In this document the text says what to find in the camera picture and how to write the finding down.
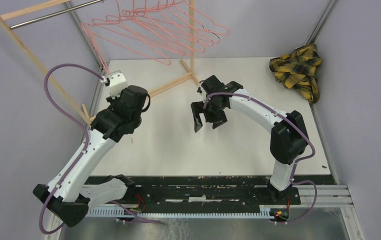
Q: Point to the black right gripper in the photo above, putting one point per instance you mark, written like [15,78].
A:
[197,108]

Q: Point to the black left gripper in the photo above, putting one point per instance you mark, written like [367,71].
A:
[114,102]

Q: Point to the pink wire hanger with hook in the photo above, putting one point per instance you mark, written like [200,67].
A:
[87,27]

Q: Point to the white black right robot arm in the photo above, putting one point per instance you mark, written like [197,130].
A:
[288,133]

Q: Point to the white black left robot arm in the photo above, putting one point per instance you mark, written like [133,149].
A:
[66,196]

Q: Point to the yellow plaid shirt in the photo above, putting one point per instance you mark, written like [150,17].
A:
[298,71]

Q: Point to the metal rack rod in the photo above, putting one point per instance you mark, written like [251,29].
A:
[51,15]

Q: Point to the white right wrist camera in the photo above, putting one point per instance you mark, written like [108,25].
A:
[200,89]

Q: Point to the wooden clothes rack frame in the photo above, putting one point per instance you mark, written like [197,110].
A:
[190,69]

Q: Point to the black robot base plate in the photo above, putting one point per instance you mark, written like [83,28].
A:
[228,194]

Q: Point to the white slotted cable duct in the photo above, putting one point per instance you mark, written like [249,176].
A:
[111,211]

